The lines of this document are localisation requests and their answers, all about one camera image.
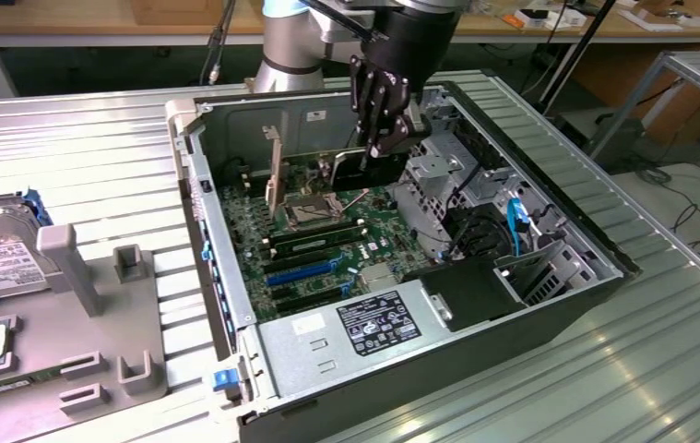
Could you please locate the black plastic shroud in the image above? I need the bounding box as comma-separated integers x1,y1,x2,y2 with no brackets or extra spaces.
402,256,530,333

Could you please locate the blue expansion slot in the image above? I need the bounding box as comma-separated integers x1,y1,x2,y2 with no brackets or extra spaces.
266,264,343,286

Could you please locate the black tripod pole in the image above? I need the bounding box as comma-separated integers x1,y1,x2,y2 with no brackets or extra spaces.
537,0,617,110

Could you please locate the black wire bundle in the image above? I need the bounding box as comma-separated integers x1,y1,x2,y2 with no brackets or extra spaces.
441,206,513,260

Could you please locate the CPU socket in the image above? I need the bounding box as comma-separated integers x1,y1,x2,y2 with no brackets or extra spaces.
281,192,349,232

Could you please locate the installed RAM stick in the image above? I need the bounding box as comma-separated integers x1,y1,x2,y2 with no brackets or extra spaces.
270,229,365,258

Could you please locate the hanging grey cable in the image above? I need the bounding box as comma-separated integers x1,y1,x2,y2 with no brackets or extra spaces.
203,0,234,87

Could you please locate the white flat item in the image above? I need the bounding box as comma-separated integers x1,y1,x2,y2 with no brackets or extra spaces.
617,4,688,31

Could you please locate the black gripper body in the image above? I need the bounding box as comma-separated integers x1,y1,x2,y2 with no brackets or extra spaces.
359,6,461,90

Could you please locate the black box on floor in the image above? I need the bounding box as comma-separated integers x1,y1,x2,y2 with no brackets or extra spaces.
562,110,648,159

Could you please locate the open black PC case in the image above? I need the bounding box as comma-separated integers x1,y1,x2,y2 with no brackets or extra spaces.
165,80,642,443

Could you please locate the long black expansion slot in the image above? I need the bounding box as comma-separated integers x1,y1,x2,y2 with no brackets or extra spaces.
275,288,349,311
262,257,334,277

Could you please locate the silver power supply with label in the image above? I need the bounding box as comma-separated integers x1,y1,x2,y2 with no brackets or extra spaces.
254,279,456,401

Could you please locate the brown cardboard box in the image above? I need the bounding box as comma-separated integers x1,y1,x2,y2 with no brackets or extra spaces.
570,44,700,150

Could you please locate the orange and white box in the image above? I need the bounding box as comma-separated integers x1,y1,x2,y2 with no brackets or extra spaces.
505,7,565,30

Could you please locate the metal disk bay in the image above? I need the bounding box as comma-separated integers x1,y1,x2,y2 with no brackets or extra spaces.
494,239,626,308

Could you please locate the silver chipset heatsink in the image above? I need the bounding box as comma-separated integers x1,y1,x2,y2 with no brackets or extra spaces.
358,265,398,286

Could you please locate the wooden desk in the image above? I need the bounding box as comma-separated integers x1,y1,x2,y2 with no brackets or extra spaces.
0,0,700,48

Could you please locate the short black expansion slot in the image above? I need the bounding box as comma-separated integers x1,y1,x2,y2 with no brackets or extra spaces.
269,283,303,301

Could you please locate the graphics card with metal bracket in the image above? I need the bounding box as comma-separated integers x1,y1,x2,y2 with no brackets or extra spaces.
262,125,410,219

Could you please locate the green motherboard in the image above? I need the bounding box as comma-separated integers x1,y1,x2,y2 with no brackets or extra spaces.
219,156,443,322

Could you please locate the blue wire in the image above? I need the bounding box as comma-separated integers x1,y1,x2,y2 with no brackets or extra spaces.
506,197,534,257

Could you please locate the perforated metal drive cage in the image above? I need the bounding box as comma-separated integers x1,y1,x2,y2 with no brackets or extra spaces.
393,133,470,260

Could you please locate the grey parts rack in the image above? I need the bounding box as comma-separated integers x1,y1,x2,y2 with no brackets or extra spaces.
0,223,174,443

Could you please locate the blue disk caddy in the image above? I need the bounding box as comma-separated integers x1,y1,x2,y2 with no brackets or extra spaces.
17,187,57,228

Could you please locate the green RAM stick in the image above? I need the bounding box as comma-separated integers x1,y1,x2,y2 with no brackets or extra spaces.
0,371,70,399

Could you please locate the blue case latch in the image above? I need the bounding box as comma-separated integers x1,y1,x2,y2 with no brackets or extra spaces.
209,368,238,394

